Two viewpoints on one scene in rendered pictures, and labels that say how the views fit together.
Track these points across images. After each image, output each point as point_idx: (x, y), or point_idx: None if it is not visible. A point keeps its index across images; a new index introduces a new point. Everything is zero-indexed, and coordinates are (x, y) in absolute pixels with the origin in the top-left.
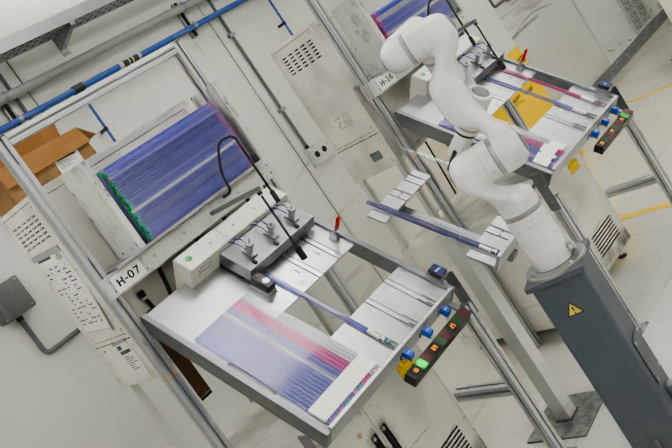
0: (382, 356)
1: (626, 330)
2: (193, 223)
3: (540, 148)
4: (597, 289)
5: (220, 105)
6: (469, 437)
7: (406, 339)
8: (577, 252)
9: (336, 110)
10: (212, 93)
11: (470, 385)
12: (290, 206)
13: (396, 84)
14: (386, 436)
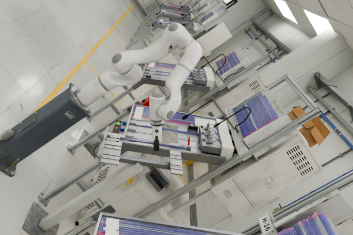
0: (133, 121)
1: (41, 110)
2: (234, 124)
3: (118, 233)
4: (60, 94)
5: (279, 128)
6: (88, 210)
7: (127, 122)
8: (74, 90)
9: None
10: (286, 124)
11: (97, 199)
12: (211, 135)
13: None
14: None
